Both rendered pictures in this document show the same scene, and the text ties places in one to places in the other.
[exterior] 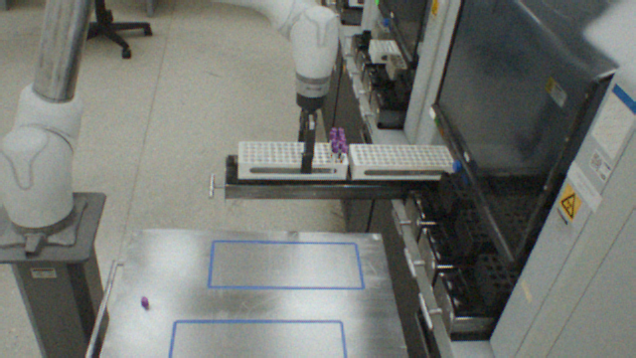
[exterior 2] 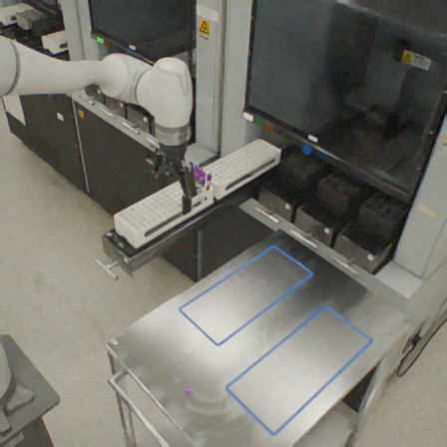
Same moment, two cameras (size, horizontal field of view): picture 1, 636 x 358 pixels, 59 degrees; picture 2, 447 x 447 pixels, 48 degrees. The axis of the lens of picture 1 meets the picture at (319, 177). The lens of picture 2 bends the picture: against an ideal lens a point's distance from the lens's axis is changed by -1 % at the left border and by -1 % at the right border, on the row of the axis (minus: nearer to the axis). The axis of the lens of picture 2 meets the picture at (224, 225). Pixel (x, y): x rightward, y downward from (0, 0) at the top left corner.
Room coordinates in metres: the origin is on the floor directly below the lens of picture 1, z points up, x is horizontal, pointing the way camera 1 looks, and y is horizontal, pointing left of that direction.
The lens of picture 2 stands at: (0.25, 0.61, 1.79)
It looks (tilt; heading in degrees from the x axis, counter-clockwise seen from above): 42 degrees down; 324
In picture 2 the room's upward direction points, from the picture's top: 3 degrees clockwise
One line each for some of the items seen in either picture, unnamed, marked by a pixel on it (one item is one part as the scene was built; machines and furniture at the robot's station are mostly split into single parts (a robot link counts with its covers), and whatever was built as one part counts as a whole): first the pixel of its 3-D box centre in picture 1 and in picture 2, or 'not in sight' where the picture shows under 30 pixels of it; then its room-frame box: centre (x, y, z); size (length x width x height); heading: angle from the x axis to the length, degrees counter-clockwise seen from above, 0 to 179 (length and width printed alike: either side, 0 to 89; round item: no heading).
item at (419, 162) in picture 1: (400, 163); (239, 169); (1.33, -0.23, 0.83); 0.30 x 0.10 x 0.06; 101
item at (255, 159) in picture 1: (292, 161); (166, 210); (1.27, 0.08, 0.84); 0.30 x 0.10 x 0.06; 101
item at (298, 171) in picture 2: (448, 193); (294, 174); (1.20, -0.35, 0.85); 0.12 x 0.02 x 0.06; 11
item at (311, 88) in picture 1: (312, 81); (172, 130); (1.27, 0.05, 1.09); 0.09 x 0.09 x 0.06
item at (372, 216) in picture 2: (487, 280); (376, 220); (0.90, -0.41, 0.85); 0.12 x 0.02 x 0.06; 10
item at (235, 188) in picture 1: (337, 178); (200, 205); (1.29, -0.05, 0.78); 0.73 x 0.14 x 0.09; 101
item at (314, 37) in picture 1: (315, 39); (167, 90); (1.29, 0.05, 1.20); 0.13 x 0.11 x 0.16; 16
